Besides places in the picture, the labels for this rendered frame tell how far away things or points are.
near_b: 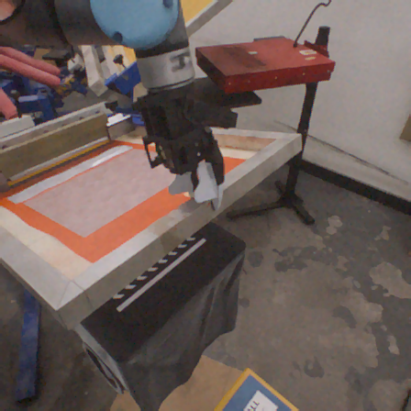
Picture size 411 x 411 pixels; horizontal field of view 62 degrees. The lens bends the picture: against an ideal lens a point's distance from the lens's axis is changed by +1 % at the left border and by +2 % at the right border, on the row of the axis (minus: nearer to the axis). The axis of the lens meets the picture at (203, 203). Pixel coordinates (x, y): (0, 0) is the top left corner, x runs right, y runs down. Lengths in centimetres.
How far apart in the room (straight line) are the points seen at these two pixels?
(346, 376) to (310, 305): 39
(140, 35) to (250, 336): 168
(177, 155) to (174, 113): 6
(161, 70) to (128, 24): 13
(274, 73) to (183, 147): 127
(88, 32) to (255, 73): 133
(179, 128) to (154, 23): 19
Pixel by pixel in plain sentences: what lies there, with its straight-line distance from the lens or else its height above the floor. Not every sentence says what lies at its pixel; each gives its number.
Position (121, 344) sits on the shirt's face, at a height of 95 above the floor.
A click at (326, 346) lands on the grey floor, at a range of 194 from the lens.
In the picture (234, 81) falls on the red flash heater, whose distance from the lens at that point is 164.
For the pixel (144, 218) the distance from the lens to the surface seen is 63.
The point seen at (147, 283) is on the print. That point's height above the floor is 95.
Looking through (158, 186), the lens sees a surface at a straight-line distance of 74.
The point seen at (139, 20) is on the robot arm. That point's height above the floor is 157.
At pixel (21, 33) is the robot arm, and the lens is 40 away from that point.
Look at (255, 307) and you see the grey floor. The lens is 197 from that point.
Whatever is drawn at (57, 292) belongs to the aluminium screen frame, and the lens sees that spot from 48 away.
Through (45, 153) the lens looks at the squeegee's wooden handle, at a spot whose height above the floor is 115.
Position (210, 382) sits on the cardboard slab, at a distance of 174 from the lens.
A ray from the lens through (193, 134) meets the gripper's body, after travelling 49.
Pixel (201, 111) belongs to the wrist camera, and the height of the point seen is 142.
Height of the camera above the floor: 164
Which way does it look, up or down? 40 degrees down
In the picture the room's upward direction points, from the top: straight up
